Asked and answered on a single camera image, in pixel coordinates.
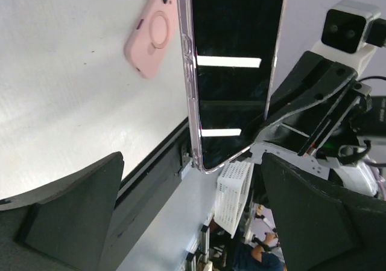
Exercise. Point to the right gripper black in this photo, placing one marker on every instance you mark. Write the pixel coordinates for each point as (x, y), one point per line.
(317, 106)

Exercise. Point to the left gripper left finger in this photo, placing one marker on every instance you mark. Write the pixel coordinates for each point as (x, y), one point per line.
(62, 225)

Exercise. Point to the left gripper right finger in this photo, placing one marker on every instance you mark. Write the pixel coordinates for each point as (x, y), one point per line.
(322, 226)

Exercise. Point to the clear purple phone case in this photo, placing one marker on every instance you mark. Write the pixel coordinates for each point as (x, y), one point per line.
(188, 81)

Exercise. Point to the purple phone black screen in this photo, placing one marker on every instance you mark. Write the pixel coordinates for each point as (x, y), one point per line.
(235, 72)

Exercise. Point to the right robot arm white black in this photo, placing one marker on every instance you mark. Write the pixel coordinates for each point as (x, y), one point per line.
(363, 177)

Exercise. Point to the pink phone case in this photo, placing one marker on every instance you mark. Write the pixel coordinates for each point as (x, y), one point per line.
(148, 42)

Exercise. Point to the person in blue shirt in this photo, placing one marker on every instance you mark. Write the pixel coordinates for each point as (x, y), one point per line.
(247, 257)

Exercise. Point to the white perforated basket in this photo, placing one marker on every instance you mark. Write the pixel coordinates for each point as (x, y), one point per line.
(233, 186)

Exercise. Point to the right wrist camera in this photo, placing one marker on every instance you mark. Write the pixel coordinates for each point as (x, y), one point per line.
(351, 25)

